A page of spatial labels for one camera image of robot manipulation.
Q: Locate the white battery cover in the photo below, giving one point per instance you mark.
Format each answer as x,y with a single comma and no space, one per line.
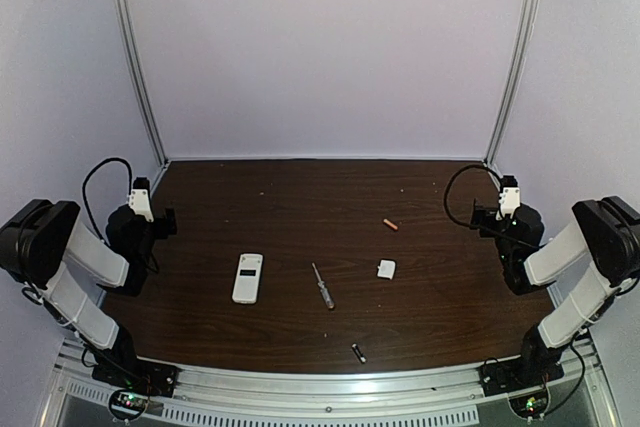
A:
386,269

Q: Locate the white red remote control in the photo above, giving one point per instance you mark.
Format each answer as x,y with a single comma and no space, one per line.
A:
247,280

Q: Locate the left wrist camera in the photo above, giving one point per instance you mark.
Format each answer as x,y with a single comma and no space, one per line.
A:
139,199

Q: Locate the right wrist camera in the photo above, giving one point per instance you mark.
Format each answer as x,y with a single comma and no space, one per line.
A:
509,198

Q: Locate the orange battery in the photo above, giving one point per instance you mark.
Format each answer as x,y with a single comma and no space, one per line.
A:
391,225

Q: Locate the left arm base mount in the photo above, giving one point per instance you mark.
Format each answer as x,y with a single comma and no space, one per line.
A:
135,392

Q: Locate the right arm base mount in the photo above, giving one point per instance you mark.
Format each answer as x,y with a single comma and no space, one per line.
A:
527,390

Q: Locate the aluminium frame post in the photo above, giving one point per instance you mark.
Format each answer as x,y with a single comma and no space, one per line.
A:
526,23
134,64

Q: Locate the front aluminium rail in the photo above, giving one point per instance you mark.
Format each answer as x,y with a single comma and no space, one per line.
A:
451,396

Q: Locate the right aluminium frame post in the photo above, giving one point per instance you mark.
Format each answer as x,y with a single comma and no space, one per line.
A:
526,23

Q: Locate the clear handle screwdriver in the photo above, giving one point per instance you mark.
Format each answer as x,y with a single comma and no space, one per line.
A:
324,291

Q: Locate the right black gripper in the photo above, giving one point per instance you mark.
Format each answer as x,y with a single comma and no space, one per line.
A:
481,217

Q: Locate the left aluminium frame post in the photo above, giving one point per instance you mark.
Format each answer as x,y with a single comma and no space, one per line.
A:
134,64

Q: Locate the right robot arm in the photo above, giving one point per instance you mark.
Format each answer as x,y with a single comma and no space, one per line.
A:
604,232

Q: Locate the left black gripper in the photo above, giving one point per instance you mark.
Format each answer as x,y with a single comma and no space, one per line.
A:
166,220

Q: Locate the black battery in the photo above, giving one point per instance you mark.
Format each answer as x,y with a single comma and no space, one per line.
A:
358,353

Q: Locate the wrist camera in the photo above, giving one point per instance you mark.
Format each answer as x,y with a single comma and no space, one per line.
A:
139,199
509,198

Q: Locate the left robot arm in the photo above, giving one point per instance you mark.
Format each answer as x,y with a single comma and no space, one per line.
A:
51,258

